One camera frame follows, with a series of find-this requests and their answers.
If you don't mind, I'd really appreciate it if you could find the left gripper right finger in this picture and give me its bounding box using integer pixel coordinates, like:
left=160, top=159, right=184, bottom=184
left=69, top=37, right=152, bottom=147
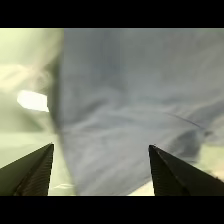
left=148, top=144, right=224, bottom=197

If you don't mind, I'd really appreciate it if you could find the blue shirt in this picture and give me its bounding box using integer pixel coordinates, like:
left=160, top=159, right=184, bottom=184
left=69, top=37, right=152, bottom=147
left=53, top=28, right=224, bottom=197

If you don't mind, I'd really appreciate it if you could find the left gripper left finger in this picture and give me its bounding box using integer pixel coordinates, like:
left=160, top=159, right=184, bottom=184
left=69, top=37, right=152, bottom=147
left=0, top=142, right=55, bottom=197

